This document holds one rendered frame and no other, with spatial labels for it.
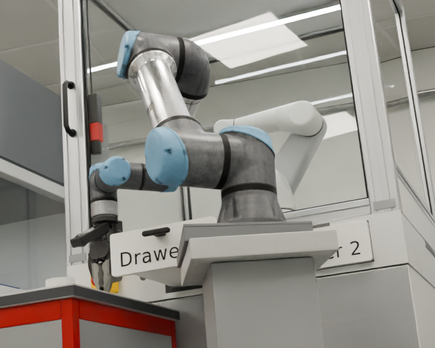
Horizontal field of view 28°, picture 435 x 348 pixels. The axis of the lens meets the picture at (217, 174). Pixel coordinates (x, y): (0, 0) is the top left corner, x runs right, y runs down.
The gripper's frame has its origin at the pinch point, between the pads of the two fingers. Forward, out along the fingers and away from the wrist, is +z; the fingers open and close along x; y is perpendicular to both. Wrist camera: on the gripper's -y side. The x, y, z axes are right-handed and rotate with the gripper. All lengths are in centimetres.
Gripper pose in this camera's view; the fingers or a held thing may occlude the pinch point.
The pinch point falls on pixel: (102, 289)
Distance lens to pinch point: 236.2
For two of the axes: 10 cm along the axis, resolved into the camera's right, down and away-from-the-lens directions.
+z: 0.9, 9.5, -3.0
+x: -7.9, 2.4, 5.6
